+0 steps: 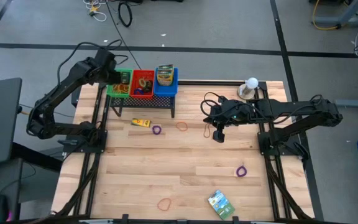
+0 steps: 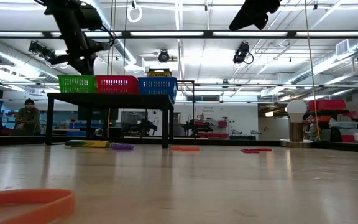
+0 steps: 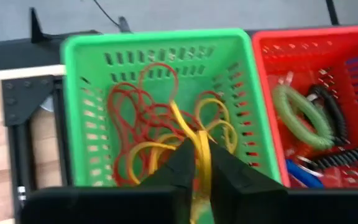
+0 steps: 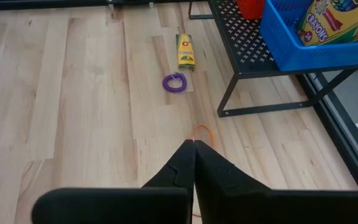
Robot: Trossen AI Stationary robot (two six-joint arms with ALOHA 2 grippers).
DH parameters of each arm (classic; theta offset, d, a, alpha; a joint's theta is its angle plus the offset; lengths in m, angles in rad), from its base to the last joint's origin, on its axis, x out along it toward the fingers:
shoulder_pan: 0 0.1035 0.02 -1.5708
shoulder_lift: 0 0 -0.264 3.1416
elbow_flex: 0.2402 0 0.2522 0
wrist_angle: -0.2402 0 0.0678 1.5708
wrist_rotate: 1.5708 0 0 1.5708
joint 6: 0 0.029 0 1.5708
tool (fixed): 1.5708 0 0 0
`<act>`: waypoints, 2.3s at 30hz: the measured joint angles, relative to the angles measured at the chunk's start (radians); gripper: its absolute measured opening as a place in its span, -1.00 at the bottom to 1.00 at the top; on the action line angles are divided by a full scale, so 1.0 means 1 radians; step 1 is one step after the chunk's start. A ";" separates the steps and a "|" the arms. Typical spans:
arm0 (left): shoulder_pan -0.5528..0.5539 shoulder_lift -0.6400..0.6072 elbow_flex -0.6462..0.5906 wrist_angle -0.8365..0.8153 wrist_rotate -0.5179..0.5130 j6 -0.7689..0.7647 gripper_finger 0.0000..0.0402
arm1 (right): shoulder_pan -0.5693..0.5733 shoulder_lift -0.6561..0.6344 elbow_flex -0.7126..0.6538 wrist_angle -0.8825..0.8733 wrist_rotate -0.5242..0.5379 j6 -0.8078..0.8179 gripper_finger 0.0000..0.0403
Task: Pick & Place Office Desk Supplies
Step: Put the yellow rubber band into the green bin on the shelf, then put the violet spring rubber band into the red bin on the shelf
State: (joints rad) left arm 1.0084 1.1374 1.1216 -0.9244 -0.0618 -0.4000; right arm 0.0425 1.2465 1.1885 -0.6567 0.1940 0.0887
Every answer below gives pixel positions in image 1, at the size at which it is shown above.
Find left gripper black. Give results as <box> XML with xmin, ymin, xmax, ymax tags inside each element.
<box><xmin>94</xmin><ymin>49</ymin><xmax>131</xmax><ymax>85</ymax></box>

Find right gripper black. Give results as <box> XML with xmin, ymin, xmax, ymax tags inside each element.
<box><xmin>203</xmin><ymin>98</ymin><xmax>257</xmax><ymax>144</ymax></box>

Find green plastic basket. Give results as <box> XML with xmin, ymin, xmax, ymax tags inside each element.
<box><xmin>106</xmin><ymin>68</ymin><xmax>134</xmax><ymax>99</ymax></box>

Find red plastic basket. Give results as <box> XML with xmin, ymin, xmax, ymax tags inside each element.
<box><xmin>129</xmin><ymin>68</ymin><xmax>156</xmax><ymax>100</ymax></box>

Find blue plastic basket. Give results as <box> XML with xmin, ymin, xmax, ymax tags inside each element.
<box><xmin>153</xmin><ymin>67</ymin><xmax>179</xmax><ymax>97</ymax></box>

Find grey desk leg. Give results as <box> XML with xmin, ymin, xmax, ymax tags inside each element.
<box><xmin>334</xmin><ymin>98</ymin><xmax>358</xmax><ymax>109</ymax></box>
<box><xmin>313</xmin><ymin>0</ymin><xmax>358</xmax><ymax>26</ymax></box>

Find black table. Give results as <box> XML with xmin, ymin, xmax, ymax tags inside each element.
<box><xmin>106</xmin><ymin>67</ymin><xmax>177</xmax><ymax>119</ymax></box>

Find white bulb table lamp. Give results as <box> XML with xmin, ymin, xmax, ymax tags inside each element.
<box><xmin>237</xmin><ymin>77</ymin><xmax>260</xmax><ymax>101</ymax></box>

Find blue green card pack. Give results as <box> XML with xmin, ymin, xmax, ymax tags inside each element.
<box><xmin>207</xmin><ymin>189</ymin><xmax>236</xmax><ymax>221</ymax></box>

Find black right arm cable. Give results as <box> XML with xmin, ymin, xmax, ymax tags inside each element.
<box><xmin>200</xmin><ymin>91</ymin><xmax>227</xmax><ymax>118</ymax></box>

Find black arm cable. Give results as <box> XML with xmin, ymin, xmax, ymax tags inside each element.
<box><xmin>200</xmin><ymin>91</ymin><xmax>227</xmax><ymax>118</ymax></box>
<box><xmin>57</xmin><ymin>39</ymin><xmax>129</xmax><ymax>85</ymax></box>

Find black hanging cable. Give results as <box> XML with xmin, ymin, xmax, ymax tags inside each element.
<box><xmin>105</xmin><ymin>0</ymin><xmax>143</xmax><ymax>71</ymax></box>

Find black aluminium table frame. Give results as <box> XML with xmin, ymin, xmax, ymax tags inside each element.
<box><xmin>50</xmin><ymin>79</ymin><xmax>316</xmax><ymax>224</ymax></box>

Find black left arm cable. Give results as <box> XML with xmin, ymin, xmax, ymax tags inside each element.
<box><xmin>57</xmin><ymin>39</ymin><xmax>129</xmax><ymax>85</ymax></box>

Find black coiled cable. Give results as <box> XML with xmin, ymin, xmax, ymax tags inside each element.
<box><xmin>117</xmin><ymin>1</ymin><xmax>134</xmax><ymax>29</ymax></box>

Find white power strip cables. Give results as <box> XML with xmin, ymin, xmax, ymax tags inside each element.
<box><xmin>82</xmin><ymin>0</ymin><xmax>108</xmax><ymax>23</ymax></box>

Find yellow extension cable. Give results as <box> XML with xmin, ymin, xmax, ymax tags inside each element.
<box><xmin>311</xmin><ymin>0</ymin><xmax>343</xmax><ymax>32</ymax></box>

